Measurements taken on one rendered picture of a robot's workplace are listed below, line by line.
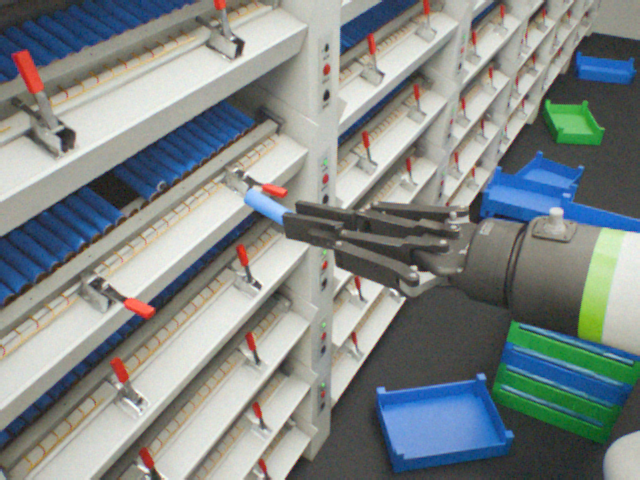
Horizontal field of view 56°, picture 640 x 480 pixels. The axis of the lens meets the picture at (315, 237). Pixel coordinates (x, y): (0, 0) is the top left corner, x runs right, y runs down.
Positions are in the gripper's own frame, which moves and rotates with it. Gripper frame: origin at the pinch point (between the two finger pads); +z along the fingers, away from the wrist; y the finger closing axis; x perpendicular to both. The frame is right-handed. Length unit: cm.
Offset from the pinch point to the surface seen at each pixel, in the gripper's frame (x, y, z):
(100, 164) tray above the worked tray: -8.7, 9.2, 19.1
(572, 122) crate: 99, -252, 23
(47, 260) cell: 2.2, 14.1, 27.9
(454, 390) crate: 99, -67, 13
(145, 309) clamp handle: 6.5, 12.6, 15.5
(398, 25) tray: 3, -78, 28
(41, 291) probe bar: 3.3, 17.5, 25.1
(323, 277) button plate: 39, -35, 26
